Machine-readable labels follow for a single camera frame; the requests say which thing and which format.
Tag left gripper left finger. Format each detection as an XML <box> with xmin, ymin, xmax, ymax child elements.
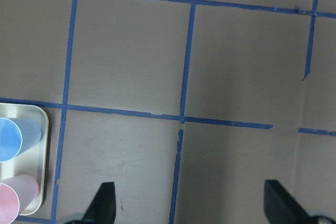
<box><xmin>82</xmin><ymin>182</ymin><xmax>117</xmax><ymax>224</ymax></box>

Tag pink plastic cup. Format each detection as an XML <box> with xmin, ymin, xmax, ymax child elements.
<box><xmin>1</xmin><ymin>175</ymin><xmax>39</xmax><ymax>224</ymax></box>

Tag blue plastic cup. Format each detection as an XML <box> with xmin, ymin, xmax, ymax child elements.
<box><xmin>1</xmin><ymin>118</ymin><xmax>42</xmax><ymax>163</ymax></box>

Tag cream plastic tray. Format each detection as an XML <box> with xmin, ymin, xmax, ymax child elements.
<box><xmin>1</xmin><ymin>103</ymin><xmax>49</xmax><ymax>216</ymax></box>

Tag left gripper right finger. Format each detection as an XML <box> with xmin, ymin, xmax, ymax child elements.
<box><xmin>264</xmin><ymin>179</ymin><xmax>310</xmax><ymax>224</ymax></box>

